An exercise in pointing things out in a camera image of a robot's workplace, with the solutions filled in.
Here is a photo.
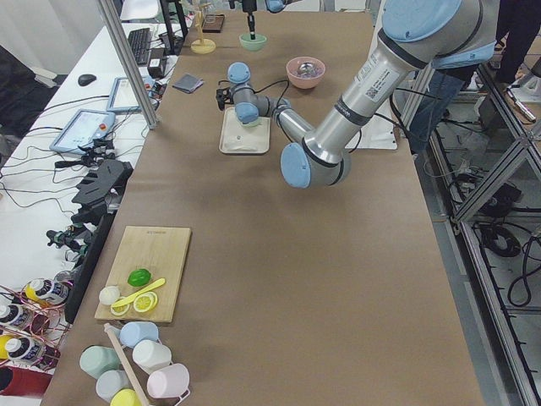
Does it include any wooden cutting board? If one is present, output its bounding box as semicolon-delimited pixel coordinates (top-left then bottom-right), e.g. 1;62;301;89
95;226;191;323

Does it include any white steamed bun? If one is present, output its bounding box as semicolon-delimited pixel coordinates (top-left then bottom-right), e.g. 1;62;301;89
99;285;121;306

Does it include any yellow bottle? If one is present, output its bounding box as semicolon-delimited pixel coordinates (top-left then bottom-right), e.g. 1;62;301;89
25;278;70;305

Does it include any wooden mug stand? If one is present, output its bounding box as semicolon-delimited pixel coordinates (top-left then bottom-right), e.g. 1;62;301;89
182;0;216;54

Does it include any pink bowl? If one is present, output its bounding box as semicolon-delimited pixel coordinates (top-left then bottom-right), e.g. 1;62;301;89
286;57;326;90

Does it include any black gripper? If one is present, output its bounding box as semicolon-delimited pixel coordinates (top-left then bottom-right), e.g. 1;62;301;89
216;12;256;111

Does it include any blue mug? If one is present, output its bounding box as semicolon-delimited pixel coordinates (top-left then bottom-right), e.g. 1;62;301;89
119;321;159;348

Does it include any yellow plastic knife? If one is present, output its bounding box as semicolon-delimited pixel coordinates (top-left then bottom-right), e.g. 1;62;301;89
112;277;167;308

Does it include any lemon slice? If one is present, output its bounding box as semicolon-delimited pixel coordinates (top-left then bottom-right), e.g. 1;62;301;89
110;303;130;316
133;291;158;313

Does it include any person in dark clothes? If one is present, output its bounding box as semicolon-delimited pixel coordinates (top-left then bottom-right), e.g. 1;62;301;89
407;0;540;156

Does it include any blue teach pendant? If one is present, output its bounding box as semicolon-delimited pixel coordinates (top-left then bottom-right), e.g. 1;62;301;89
49;109;116;155
107;77;141;113

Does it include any yellow mug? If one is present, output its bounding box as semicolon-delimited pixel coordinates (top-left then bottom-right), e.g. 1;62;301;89
110;388;142;406

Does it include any black computer mouse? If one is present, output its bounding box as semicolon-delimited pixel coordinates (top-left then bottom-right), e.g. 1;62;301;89
78;74;96;87

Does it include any metal ice scoop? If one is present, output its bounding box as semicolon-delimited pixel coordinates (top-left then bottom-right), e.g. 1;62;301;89
297;62;318;77

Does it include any green lime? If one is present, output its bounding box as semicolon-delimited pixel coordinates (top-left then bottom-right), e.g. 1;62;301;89
127;268;152;287

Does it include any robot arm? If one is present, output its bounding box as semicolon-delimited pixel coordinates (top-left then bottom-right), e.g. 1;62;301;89
216;1;500;189

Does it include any aluminium camera post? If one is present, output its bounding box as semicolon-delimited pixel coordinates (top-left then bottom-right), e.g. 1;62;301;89
96;0;158;130

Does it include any grey mug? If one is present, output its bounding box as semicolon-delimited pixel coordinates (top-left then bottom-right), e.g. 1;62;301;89
96;370;130;402

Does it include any dark framed tray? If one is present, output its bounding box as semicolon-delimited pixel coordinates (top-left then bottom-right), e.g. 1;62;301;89
202;14;225;33

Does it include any pink mug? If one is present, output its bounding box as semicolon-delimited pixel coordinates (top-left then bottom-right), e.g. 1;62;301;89
147;363;190;399

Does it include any grey folded cloth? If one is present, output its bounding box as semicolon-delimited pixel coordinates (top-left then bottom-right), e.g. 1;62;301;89
172;74;205;94

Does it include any white mug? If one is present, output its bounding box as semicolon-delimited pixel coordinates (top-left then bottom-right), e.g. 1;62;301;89
132;339;172;374

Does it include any cream rabbit tray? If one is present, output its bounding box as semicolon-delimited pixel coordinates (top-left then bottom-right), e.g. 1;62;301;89
219;107;271;155

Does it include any black tool rack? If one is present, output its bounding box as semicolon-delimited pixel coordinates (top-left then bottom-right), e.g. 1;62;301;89
71;159;134;225

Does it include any black keyboard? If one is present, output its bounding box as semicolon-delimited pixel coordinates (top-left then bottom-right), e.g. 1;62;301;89
128;28;151;66

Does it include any green mug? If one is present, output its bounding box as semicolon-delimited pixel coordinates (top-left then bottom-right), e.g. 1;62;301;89
79;345;120;379

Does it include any green bowl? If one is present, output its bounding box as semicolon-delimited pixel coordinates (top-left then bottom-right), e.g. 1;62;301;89
241;118;262;128
239;33;268;52

